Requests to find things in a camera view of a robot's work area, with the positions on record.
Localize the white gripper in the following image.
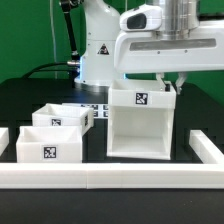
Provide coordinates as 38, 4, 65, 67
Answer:
114, 3, 224, 94

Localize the white drawer cabinet frame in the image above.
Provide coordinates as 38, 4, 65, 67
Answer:
107, 79, 176, 160

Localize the white drawer box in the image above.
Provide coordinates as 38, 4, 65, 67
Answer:
32, 104, 94, 134
16, 126, 83, 163

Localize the white front drawer box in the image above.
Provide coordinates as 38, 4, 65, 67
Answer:
16, 126, 83, 163

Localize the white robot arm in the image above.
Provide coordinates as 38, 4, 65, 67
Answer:
80, 0, 224, 87

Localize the white marker sheet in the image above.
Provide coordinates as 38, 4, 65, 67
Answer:
63, 103, 108, 119

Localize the white block at left edge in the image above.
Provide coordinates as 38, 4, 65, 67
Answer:
0, 128, 9, 156

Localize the white L-shaped border rail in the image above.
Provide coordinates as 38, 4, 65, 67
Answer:
0, 131, 224, 189

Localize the black ribbed hose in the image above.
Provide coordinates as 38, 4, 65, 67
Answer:
59, 0, 82, 60

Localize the black cable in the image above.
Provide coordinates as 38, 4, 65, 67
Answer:
21, 61, 82, 80

